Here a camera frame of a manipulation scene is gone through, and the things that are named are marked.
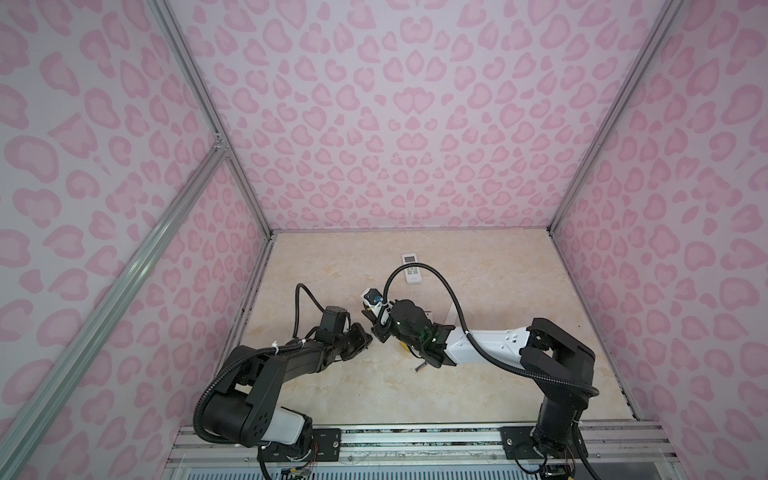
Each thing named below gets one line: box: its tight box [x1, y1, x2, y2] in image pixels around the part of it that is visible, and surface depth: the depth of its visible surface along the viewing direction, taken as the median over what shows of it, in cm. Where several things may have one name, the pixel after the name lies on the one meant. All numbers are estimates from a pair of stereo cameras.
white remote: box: [401, 252, 422, 285], surface depth 106 cm
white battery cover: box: [444, 301, 462, 326], surface depth 97 cm
